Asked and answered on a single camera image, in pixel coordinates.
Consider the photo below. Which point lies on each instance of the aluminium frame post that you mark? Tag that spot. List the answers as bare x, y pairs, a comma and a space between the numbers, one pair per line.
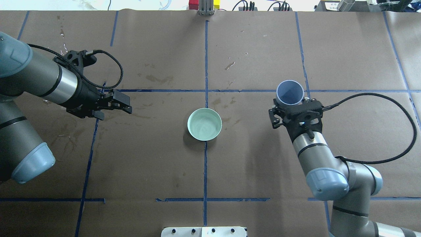
206, 7

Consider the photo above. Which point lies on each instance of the mint green bowl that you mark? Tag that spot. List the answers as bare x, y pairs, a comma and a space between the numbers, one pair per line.
204, 124

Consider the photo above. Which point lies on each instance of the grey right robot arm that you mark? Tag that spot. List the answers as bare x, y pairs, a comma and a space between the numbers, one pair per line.
348, 183

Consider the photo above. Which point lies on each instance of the small steel cup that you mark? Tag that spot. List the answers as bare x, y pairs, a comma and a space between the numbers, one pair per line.
345, 5

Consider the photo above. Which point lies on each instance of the light blue plastic cup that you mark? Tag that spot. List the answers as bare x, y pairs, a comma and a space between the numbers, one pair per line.
289, 93

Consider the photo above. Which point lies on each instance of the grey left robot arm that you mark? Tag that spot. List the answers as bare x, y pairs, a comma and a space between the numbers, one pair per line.
33, 71

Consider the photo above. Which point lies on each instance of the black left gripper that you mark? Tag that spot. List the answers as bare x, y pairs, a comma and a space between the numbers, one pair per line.
86, 97

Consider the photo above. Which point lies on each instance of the red blue yellow blocks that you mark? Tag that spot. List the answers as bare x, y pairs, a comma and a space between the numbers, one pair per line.
193, 4

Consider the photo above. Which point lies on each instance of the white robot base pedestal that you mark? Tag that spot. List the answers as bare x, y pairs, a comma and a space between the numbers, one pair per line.
205, 231

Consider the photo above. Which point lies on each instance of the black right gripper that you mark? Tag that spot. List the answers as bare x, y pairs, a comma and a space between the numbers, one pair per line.
274, 116

